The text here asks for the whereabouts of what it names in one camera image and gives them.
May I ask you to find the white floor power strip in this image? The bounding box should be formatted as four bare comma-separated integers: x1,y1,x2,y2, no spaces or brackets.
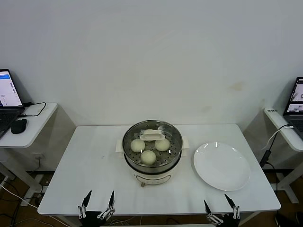
20,192,46,209

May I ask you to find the white cable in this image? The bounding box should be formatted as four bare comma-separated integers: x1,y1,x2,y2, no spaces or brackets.
261,124,295,150

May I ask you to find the black computer mouse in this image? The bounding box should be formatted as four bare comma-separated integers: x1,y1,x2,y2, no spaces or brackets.
11,118,28,134

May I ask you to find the round glass lid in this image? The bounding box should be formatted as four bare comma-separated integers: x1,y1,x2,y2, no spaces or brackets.
122,119,184,167

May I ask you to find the black laptop charger cable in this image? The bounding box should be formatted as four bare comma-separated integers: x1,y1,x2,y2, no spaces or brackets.
19,101,47,117

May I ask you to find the grey laptop with dark screen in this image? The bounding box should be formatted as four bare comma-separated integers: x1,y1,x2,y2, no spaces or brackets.
283,76,303,140

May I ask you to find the black laptop with white window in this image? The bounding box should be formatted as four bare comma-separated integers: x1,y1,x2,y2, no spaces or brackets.
0,68,26,139

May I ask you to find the white round plate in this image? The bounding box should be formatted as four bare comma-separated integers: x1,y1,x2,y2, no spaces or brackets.
193,141,251,192

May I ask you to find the white electric cooker base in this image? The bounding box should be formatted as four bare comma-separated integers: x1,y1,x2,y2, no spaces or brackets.
117,148,188,188

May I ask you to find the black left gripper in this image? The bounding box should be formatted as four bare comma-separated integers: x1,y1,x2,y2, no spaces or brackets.
78,190,116,227

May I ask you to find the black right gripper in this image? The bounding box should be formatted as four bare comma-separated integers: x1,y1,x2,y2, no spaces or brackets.
203,194,241,227

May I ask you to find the white steamed baozi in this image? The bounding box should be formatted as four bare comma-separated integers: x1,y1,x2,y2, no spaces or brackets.
154,139,170,152
143,128,156,142
140,150,157,166
130,139,146,153

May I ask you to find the stainless steel steamer basket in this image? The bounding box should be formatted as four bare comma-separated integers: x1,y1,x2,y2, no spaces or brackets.
115,119,190,172

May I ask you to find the black power adapter with cable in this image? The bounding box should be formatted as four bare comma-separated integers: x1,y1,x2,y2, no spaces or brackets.
259,126,289,192

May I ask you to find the white side table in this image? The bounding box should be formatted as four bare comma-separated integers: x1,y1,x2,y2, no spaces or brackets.
243,106,303,204
0,101,77,204

